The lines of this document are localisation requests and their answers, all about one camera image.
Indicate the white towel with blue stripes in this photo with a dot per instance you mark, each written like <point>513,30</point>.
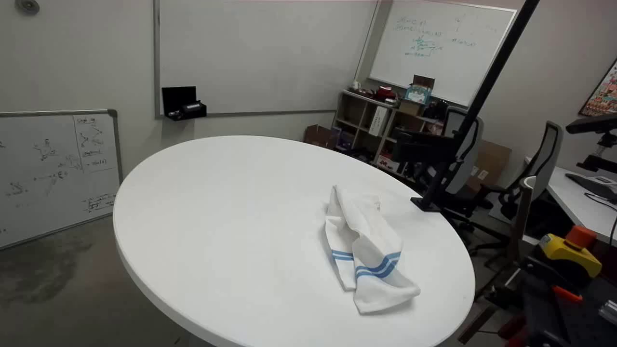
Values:
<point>368,238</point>

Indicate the small dark brown box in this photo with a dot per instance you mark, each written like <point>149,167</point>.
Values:
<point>318,136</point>

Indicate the wooden open bookshelf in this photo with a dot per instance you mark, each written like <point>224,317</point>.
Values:
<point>359,119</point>

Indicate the black office chair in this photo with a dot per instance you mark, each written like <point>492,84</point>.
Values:
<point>417,152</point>

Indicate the teal box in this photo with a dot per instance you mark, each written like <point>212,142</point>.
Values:
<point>417,94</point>

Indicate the brown cardboard box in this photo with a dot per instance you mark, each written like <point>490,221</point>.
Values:
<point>492,161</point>

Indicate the black pole with table clamp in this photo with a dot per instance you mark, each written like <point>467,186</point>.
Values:
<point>478,103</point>

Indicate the whiteboard with green writing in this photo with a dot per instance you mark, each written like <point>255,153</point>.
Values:
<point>449,45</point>

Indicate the grey back office chair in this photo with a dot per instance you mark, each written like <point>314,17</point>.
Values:
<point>546,155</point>

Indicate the whiteboard with scribbled notes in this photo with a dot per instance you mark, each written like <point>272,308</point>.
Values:
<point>50,167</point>

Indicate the white desk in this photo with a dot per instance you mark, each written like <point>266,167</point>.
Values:
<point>579,200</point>

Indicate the yellow emergency stop red button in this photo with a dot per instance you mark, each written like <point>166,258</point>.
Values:
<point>569,254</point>

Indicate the computer monitor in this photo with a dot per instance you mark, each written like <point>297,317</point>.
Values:
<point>602,94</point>

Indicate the large blank wall whiteboard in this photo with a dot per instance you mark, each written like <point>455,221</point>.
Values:
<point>257,59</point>

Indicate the black wall marker tray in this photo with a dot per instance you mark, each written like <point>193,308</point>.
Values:
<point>183,103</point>

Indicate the round grey wall fixture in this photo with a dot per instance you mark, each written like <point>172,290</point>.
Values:
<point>27,7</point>

